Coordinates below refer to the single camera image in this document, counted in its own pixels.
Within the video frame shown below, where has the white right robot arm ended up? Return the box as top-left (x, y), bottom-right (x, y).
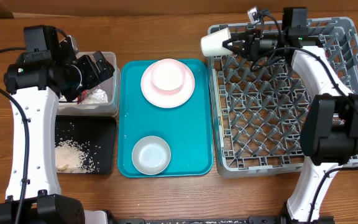
top-left (219, 7), bottom-right (358, 223)

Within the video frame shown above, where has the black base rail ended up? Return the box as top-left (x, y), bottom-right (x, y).
top-left (104, 208), bottom-right (335, 224)

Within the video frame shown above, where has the cream cup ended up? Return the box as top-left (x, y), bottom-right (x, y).
top-left (200, 28), bottom-right (232, 57)

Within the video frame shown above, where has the grey bowl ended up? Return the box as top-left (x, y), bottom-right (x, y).
top-left (132, 136), bottom-right (171, 175)

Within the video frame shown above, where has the white napkin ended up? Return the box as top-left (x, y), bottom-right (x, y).
top-left (81, 89), bottom-right (108, 104)

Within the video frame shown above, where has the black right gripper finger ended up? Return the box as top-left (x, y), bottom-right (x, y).
top-left (223, 31), bottom-right (250, 44)
top-left (224, 45), bottom-right (247, 58)

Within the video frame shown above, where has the clear plastic bin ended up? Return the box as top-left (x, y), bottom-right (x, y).
top-left (16, 51), bottom-right (121, 118)

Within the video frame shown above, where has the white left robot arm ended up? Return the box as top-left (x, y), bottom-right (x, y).
top-left (0, 25), bottom-right (115, 223)

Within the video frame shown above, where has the black tray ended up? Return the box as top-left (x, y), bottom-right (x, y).
top-left (55, 115), bottom-right (117, 175)

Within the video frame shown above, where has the grey dish rack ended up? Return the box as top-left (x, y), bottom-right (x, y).
top-left (207, 17), bottom-right (358, 178)

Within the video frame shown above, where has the pink plate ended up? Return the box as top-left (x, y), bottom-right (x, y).
top-left (140, 61), bottom-right (195, 108)

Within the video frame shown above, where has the teal serving tray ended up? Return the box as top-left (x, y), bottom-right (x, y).
top-left (117, 59), bottom-right (214, 178)

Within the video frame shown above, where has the pink bowl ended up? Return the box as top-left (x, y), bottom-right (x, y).
top-left (151, 58), bottom-right (185, 91)

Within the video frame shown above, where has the red snack wrapper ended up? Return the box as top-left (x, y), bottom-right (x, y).
top-left (76, 90), bottom-right (88, 104)

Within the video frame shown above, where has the pile of rice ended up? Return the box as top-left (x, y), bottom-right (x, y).
top-left (55, 122), bottom-right (100, 174)

